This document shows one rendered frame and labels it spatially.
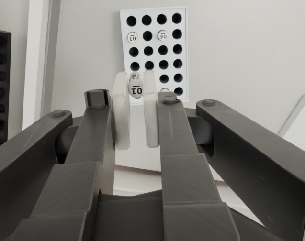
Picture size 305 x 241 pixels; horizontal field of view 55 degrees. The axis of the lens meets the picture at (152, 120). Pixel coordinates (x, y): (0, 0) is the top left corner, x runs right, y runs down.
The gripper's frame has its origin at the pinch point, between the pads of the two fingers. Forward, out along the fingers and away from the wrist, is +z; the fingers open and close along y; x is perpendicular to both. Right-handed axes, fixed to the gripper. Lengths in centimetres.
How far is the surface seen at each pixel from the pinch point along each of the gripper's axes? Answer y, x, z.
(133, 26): -0.1, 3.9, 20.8
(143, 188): -0.5, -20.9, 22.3
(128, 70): -1.3, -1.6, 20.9
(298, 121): 23.8, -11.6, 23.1
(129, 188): -2.7, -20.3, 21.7
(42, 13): -8.2, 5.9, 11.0
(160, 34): 3.1, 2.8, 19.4
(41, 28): -8.5, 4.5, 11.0
